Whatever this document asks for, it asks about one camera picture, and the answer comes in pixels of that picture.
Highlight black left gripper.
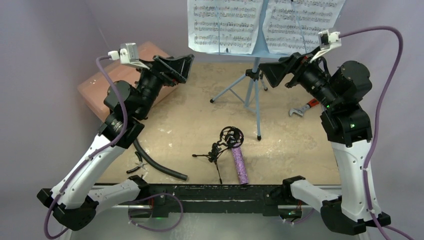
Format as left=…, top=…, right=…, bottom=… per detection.
left=131, top=54, right=193, bottom=119

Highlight light blue music stand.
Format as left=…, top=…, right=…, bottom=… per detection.
left=210, top=0, right=286, bottom=141

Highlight sheet music page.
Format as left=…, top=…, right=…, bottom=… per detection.
left=187, top=0, right=264, bottom=55
left=262, top=0, right=345, bottom=55

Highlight black microphone shock mount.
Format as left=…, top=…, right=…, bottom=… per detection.
left=192, top=126, right=244, bottom=185

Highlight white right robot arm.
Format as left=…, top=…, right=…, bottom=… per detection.
left=258, top=53, right=391, bottom=236

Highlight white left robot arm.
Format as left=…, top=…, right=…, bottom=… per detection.
left=37, top=54, right=195, bottom=231

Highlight translucent pink storage box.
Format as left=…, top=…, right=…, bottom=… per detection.
left=77, top=41, right=176, bottom=122

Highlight purple glitter microphone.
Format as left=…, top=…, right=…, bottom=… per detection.
left=231, top=147, right=249, bottom=185

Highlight black foam tube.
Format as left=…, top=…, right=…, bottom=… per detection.
left=133, top=140, right=189, bottom=181

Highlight black pliers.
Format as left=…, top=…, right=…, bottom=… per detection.
left=126, top=151, right=146, bottom=174

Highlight red handled wrench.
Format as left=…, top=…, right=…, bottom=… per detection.
left=288, top=98, right=320, bottom=117

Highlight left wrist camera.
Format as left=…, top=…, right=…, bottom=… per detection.
left=107, top=42, right=150, bottom=70

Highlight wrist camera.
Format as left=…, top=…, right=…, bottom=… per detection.
left=107, top=42, right=150, bottom=70
left=309, top=29, right=342, bottom=63

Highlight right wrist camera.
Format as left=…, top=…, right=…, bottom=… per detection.
left=309, top=29, right=342, bottom=63

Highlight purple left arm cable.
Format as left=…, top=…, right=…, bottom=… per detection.
left=43, top=55, right=184, bottom=240

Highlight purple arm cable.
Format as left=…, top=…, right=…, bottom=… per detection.
left=281, top=25, right=415, bottom=240
left=43, top=55, right=184, bottom=240

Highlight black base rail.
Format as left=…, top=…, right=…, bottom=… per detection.
left=116, top=183, right=314, bottom=220

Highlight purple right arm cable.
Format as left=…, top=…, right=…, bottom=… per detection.
left=281, top=25, right=415, bottom=240

